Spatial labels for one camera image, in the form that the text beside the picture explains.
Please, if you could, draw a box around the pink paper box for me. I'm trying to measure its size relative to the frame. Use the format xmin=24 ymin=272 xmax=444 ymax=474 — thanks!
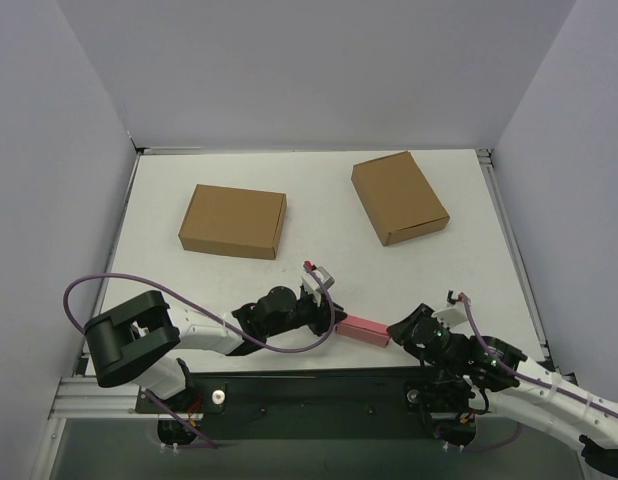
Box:
xmin=335 ymin=315 xmax=390 ymax=348

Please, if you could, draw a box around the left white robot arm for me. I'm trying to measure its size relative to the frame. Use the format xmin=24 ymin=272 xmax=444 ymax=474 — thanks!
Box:
xmin=84 ymin=286 xmax=346 ymax=412

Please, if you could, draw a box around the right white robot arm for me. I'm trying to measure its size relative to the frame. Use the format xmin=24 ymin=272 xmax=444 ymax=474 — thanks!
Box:
xmin=387 ymin=294 xmax=618 ymax=479

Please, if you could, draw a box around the right brown cardboard box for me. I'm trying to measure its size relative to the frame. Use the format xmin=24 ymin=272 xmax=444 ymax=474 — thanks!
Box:
xmin=351 ymin=151 xmax=450 ymax=246

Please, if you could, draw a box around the brown cardboard box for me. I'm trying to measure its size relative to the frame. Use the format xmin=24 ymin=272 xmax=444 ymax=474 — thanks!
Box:
xmin=178 ymin=184 xmax=287 ymax=260
xmin=351 ymin=151 xmax=450 ymax=246

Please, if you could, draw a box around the left brown cardboard box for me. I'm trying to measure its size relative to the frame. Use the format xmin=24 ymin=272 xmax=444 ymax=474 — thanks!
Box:
xmin=178 ymin=184 xmax=287 ymax=260

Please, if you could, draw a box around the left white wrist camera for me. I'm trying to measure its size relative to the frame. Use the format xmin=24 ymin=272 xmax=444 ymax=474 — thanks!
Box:
xmin=301 ymin=261 xmax=335 ymax=307

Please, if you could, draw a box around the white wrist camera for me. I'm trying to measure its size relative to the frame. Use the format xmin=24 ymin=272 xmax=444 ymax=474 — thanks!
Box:
xmin=301 ymin=261 xmax=335 ymax=307
xmin=433 ymin=290 xmax=468 ymax=329

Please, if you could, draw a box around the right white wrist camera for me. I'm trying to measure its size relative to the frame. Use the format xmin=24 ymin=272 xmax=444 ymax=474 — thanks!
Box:
xmin=433 ymin=290 xmax=468 ymax=329

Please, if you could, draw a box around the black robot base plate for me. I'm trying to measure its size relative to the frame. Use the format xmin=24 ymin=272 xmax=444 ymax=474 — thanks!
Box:
xmin=133 ymin=367 xmax=495 ymax=441

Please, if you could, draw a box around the aluminium table frame rail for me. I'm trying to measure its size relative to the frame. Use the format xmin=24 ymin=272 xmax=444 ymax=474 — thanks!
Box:
xmin=476 ymin=147 xmax=588 ymax=419

